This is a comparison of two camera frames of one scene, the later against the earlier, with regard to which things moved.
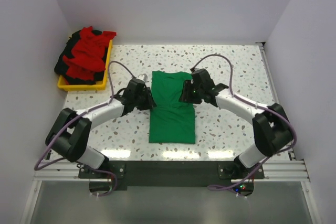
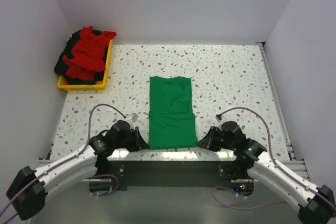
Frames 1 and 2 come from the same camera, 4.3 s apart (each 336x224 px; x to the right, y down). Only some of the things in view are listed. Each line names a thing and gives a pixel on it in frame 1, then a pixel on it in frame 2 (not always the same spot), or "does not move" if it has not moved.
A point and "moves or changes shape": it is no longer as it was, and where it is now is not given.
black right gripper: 185,96 -> 207,142
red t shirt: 88,55 does not move
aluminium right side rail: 273,87 does not move
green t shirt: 170,121 moves or changes shape
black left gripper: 149,103 -> 138,143
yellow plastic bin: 63,85 does not move
